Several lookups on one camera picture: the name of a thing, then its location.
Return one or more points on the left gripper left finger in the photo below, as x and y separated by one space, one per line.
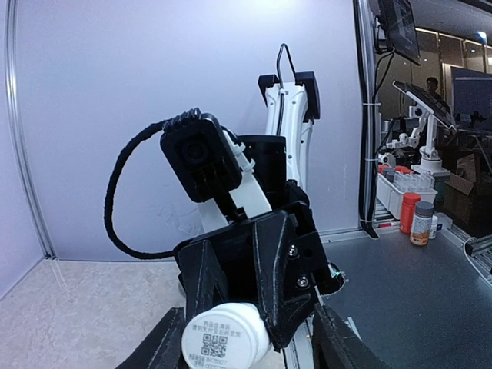
162 347

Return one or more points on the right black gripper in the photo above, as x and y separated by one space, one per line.
275 261

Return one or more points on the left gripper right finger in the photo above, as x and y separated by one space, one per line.
336 346

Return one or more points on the small white pill bottle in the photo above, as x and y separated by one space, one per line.
230 335

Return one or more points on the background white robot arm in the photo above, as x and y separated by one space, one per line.
430 112

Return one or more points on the black monitor on arm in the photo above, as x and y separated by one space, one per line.
396 31

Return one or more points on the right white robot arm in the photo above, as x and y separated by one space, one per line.
281 153

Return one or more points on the grey capped spice jar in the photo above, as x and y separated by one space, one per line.
421 224

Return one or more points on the white storage bin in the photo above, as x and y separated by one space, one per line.
392 185

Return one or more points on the small white background bottle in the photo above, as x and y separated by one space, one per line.
433 227

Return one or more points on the red capped jar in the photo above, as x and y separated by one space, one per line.
407 211

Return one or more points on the person in background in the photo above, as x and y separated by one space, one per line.
432 85

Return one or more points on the aluminium front rail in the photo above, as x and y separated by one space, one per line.
299 352

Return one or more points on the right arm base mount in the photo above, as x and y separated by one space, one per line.
334 278

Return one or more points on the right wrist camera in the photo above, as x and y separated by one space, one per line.
210 163

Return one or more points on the left aluminium corner post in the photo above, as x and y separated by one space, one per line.
16 129

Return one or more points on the aluminium corner post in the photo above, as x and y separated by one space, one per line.
366 66
16 129

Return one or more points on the right aluminium corner post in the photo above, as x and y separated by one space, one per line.
366 66

